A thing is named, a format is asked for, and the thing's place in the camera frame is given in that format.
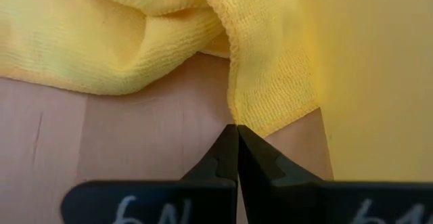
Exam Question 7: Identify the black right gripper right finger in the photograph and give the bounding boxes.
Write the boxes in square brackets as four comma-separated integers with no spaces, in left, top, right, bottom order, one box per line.
[237,125,433,224]

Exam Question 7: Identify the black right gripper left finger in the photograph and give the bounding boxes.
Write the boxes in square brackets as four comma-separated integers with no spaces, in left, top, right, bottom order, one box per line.
[60,124,240,224]

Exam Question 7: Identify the yellow microfiber towel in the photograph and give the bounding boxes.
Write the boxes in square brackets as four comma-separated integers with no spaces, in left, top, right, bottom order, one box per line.
[0,0,321,137]

